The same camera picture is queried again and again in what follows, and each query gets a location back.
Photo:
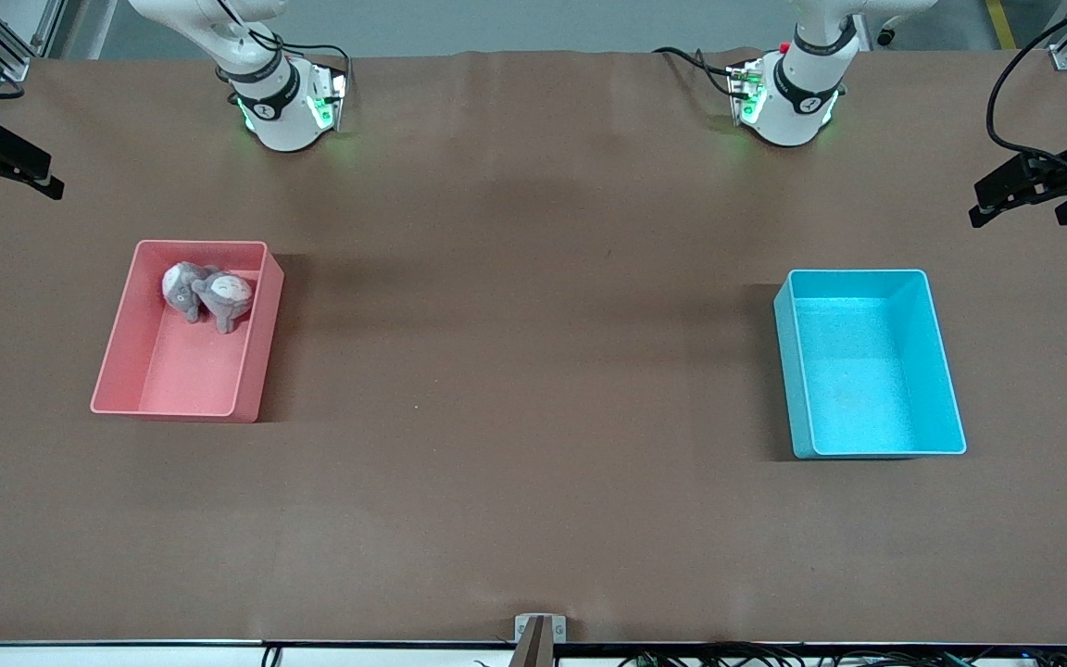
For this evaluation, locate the grey plush toy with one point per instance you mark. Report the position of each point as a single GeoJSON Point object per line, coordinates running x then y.
{"type": "Point", "coordinates": [180, 289]}
{"type": "Point", "coordinates": [228, 296]}

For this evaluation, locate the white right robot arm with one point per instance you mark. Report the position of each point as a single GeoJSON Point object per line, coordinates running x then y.
{"type": "Point", "coordinates": [279, 120]}

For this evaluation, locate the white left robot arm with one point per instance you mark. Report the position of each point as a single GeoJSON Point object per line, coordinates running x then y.
{"type": "Point", "coordinates": [788, 116]}

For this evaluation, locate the blue plastic box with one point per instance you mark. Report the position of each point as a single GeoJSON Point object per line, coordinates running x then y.
{"type": "Point", "coordinates": [867, 389]}

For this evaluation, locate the pink plastic box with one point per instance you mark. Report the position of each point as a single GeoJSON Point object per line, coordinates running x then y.
{"type": "Point", "coordinates": [191, 371]}

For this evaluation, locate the white stand leg black foot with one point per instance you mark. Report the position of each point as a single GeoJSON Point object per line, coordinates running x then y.
{"type": "Point", "coordinates": [885, 37]}

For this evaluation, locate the table cover mat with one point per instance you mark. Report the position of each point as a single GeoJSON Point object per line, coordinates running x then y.
{"type": "Point", "coordinates": [533, 509]}

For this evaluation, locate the small metal bracket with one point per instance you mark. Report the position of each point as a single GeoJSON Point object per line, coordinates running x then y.
{"type": "Point", "coordinates": [559, 630]}

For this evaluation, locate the brown camera post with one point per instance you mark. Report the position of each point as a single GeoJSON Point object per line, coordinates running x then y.
{"type": "Point", "coordinates": [533, 648]}

